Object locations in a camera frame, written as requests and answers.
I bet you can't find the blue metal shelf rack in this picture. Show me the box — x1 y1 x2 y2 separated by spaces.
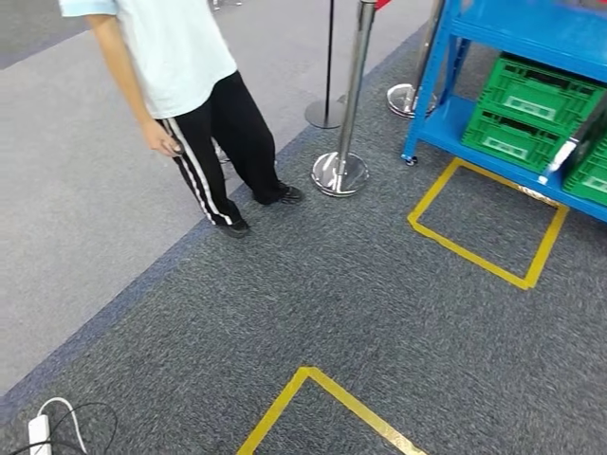
400 0 607 224

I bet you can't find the chrome barrier stanchion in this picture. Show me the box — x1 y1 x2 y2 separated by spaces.
386 0 447 119
310 0 378 199

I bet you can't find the yellow floor tape square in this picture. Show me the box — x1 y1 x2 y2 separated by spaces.
407 156 570 291

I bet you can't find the person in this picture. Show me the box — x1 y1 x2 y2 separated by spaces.
57 0 306 240

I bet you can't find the green plastic crate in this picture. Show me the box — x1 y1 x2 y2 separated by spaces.
562 147 607 209
479 53 607 137
461 106 568 175

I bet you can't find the white power strip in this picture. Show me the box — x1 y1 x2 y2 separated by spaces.
27 414 52 455

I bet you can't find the black floor cable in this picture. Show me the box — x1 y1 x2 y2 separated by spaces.
9 401 119 455

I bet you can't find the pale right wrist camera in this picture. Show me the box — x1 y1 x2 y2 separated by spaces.
538 94 607 188

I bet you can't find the white floor cable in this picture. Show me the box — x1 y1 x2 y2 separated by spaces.
36 396 90 455

